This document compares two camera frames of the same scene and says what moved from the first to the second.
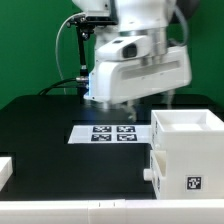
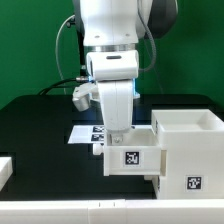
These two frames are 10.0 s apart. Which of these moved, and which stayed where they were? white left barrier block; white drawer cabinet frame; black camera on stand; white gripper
Moved: white gripper
Stayed: black camera on stand; white left barrier block; white drawer cabinet frame
